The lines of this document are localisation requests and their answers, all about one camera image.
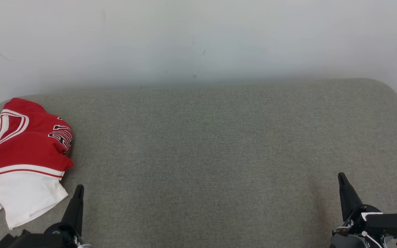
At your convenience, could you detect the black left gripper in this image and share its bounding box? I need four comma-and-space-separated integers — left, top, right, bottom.
0, 185, 84, 248

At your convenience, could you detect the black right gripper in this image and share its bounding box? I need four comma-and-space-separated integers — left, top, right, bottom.
329, 172, 386, 248

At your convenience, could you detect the red Bulls basketball jersey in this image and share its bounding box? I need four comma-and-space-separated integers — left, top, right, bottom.
0, 98, 75, 230

